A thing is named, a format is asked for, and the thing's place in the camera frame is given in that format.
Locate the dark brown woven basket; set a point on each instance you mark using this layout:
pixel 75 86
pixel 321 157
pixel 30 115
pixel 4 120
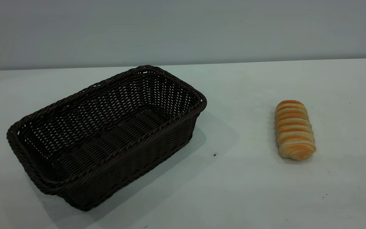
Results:
pixel 129 149

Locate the striped golden bread roll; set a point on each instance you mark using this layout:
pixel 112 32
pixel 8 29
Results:
pixel 294 130

